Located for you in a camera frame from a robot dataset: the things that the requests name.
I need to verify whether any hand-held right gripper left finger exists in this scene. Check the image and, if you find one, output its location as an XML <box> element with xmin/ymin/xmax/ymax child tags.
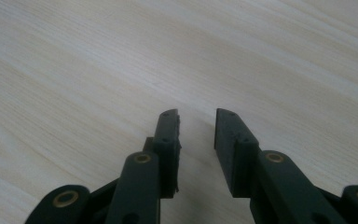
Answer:
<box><xmin>143</xmin><ymin>108</ymin><xmax>182</xmax><ymax>200</ymax></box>

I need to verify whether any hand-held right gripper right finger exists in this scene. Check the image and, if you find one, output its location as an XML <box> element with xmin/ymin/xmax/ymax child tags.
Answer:
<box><xmin>213</xmin><ymin>107</ymin><xmax>261</xmax><ymax>199</ymax></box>

